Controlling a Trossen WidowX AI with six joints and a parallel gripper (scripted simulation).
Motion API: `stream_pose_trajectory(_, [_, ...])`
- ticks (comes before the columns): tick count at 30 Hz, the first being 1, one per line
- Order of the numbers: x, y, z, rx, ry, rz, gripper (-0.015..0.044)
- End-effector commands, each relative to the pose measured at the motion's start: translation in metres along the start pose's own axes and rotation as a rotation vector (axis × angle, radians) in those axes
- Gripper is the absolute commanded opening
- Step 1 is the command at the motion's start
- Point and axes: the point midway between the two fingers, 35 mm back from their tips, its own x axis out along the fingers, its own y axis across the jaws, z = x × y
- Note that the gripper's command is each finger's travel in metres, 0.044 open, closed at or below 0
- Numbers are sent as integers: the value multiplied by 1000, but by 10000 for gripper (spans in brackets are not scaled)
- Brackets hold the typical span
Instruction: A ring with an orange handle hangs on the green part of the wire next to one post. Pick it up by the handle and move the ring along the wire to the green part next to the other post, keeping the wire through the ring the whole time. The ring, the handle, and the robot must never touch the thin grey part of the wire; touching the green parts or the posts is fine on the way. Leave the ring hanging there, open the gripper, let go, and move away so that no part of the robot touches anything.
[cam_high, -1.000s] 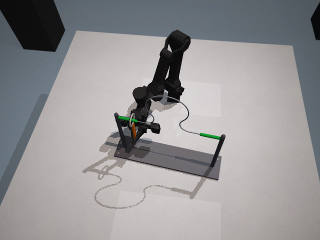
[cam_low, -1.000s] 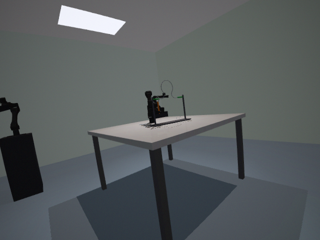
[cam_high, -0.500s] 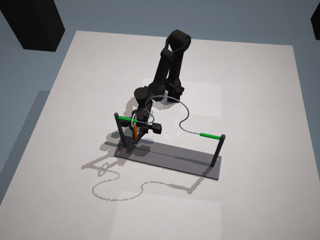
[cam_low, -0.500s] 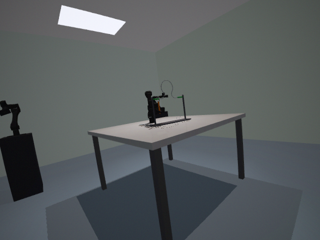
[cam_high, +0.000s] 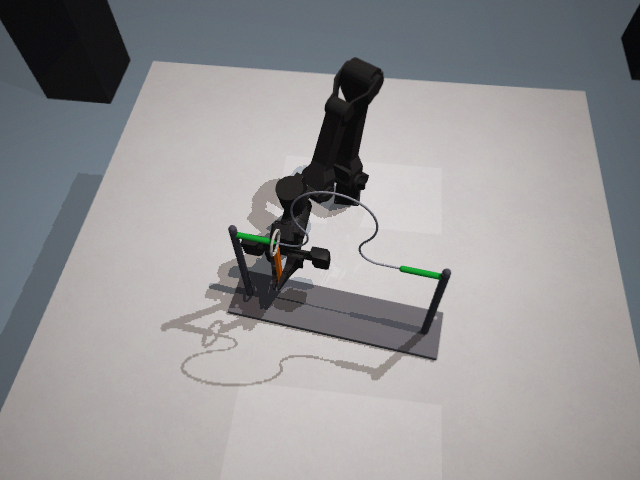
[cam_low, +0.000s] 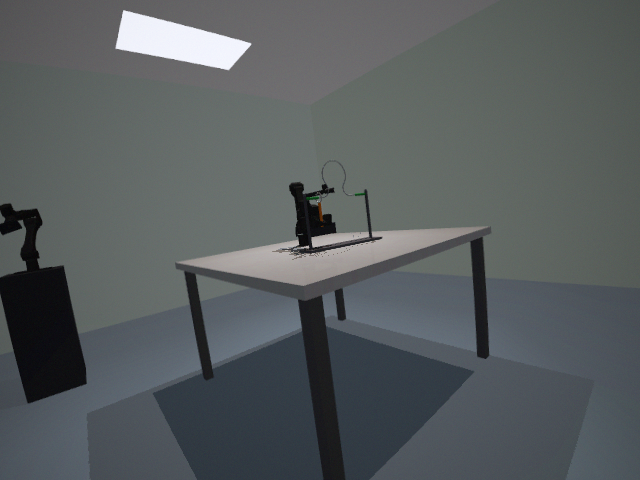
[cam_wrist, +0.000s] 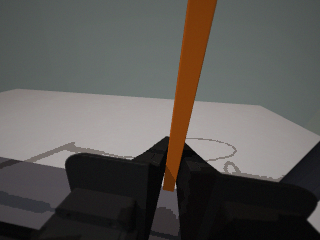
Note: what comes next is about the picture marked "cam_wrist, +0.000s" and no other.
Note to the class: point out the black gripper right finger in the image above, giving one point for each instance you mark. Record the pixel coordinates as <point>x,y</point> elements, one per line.
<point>201,189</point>

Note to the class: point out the orange handle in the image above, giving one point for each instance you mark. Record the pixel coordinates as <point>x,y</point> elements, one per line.
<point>198,22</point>

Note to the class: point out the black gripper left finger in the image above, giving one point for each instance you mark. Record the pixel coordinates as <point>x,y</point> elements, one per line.
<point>139,178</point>

